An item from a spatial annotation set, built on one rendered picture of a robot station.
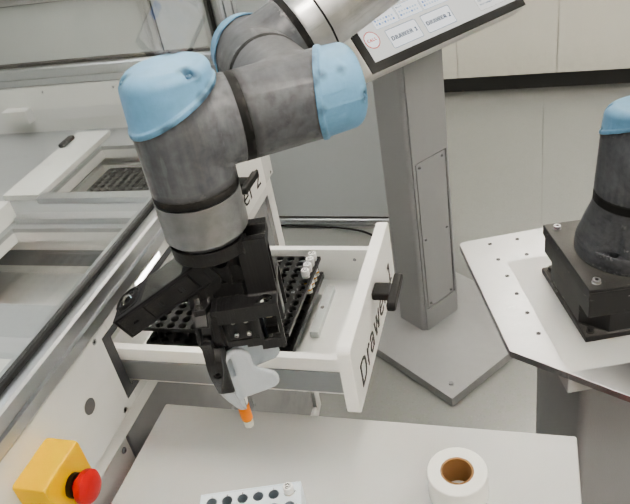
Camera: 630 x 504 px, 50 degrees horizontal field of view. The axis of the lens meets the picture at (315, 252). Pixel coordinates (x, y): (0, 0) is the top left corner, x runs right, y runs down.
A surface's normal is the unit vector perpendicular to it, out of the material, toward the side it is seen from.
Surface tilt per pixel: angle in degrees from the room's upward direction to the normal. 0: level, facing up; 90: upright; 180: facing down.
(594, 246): 70
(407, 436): 0
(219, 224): 90
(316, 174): 90
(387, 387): 0
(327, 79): 56
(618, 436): 90
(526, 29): 90
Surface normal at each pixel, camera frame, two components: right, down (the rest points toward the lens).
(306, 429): -0.16, -0.82
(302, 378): -0.24, 0.58
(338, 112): 0.39, 0.59
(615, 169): -0.91, 0.36
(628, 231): -0.47, 0.25
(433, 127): 0.61, 0.36
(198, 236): 0.09, 0.54
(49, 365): 0.96, 0.00
